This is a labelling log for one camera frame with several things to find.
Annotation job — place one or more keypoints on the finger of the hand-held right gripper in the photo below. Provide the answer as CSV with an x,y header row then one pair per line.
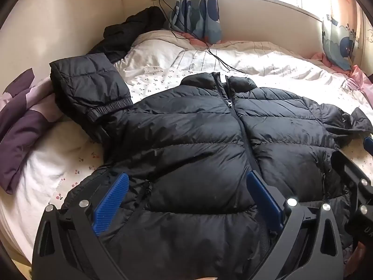
x,y
368,143
349,172

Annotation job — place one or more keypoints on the pink blanket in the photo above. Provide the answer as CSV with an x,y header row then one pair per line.
x,y
361,78

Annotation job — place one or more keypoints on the white cherry print duvet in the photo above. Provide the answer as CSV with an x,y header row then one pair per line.
x,y
262,61

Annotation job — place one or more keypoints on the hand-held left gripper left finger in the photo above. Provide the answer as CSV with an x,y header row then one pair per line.
x,y
112,201

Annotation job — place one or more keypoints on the blue whale print curtain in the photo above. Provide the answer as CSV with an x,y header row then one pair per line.
x,y
338,43

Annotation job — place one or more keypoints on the person's right hand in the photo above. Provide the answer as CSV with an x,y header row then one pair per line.
x,y
363,255

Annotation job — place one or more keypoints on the dark coat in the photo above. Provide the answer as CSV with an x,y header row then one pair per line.
x,y
128,32

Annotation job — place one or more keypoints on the white bed headboard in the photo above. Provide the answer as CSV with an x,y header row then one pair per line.
x,y
268,26

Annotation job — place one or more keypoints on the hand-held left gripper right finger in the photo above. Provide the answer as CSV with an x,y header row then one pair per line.
x,y
263,201

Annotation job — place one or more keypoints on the blue patterned pillow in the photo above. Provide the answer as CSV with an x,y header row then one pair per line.
x,y
201,11

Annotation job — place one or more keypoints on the black puffer jacket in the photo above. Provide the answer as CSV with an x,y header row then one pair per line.
x,y
189,151

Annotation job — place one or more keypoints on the purple jacket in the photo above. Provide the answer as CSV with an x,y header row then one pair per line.
x,y
20,140

